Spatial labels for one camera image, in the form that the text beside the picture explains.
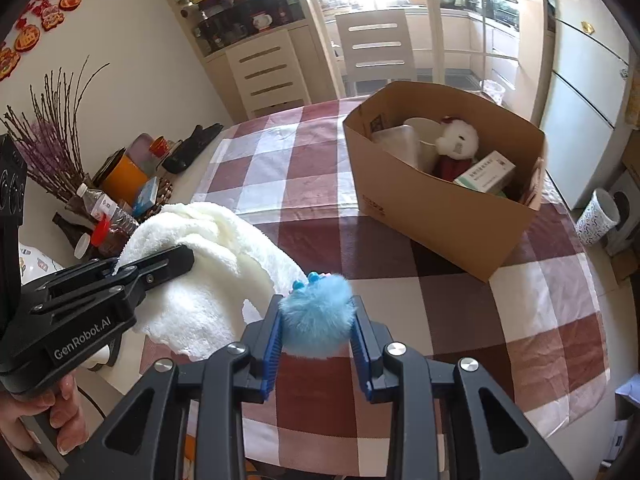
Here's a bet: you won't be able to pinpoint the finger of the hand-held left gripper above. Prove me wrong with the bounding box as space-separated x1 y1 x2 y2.
21 244 197 324

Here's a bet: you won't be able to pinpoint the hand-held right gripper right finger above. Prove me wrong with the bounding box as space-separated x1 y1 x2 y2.
349 296 573 480

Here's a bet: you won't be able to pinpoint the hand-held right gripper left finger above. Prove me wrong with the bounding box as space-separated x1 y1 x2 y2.
82 294 287 480

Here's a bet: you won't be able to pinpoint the blue fluffy pompom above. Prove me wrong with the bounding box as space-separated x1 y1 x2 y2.
277 271 356 359

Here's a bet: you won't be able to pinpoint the fluffy white towel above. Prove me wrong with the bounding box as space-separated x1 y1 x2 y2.
112 201 306 361

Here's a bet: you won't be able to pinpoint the brown cardboard box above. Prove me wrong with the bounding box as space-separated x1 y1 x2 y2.
342 80 547 282

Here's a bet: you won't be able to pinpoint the cream paper cup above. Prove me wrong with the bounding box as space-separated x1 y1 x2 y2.
402 117 447 173

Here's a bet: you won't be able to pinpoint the white green medicine box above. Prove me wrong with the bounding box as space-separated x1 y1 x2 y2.
452 150 517 194

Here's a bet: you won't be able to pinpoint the white cat plush red bow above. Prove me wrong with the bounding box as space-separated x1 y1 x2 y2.
432 116 481 181

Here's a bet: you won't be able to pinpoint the orange container dark lid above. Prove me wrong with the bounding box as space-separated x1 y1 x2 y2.
92 147 153 206

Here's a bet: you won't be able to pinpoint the person's left hand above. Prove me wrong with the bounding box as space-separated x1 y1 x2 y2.
0 374 87 467

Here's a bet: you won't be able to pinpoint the brown glass bottle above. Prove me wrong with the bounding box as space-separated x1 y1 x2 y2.
52 212 96 248

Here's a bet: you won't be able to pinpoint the clear bottle white cap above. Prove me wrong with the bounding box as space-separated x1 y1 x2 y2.
76 184 141 231

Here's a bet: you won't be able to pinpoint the blue tissue pack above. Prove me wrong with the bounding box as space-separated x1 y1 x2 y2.
131 177 162 216

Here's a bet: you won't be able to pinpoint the white printed ceramic jar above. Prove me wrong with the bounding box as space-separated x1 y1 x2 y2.
19 244 53 276

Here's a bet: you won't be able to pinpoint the wooden bead mat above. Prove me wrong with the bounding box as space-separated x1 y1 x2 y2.
137 176 174 218

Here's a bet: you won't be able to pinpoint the black gloves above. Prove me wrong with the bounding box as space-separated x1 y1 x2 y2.
161 123 223 175

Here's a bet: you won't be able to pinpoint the dried twig bundle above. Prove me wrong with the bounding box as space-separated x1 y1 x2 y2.
2 62 111 206

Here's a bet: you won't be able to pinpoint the cream drawer cabinet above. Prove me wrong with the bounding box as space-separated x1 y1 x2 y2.
225 30 313 119

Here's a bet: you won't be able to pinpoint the squiggle patterned waste bin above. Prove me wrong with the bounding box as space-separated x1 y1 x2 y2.
575 188 621 247

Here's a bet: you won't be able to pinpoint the glass shelf cabinet with jars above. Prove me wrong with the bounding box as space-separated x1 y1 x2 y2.
170 0 311 58

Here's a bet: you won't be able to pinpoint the polka dot waste bin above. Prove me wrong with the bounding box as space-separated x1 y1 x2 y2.
482 80 506 106

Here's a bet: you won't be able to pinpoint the grey plastic stool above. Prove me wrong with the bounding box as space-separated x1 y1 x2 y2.
607 170 640 256

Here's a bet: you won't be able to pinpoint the cream slatted chair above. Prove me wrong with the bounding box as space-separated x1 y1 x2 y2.
335 9 418 97

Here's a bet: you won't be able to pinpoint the white refrigerator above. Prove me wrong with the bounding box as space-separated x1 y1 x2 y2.
537 0 633 211

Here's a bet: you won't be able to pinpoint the red paper wall decorations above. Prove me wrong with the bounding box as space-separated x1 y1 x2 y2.
0 0 83 81

